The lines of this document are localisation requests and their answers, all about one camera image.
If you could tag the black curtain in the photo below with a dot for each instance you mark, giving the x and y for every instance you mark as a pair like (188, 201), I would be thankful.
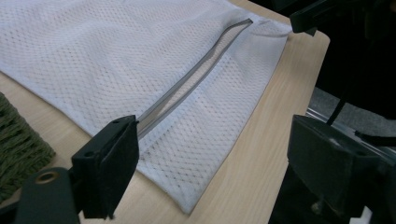
(364, 56)

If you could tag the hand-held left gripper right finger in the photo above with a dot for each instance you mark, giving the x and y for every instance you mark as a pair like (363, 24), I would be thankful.
(330, 161)

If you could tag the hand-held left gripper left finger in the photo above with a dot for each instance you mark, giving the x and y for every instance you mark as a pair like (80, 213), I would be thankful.
(106, 168)

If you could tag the metal floor rail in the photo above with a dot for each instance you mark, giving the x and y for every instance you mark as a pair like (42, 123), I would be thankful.
(373, 133)

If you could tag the white mesh laundry bag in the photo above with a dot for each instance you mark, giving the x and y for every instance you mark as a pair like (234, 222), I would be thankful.
(93, 62)

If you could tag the green woven basket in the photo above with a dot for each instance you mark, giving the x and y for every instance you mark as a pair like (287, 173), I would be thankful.
(18, 149)

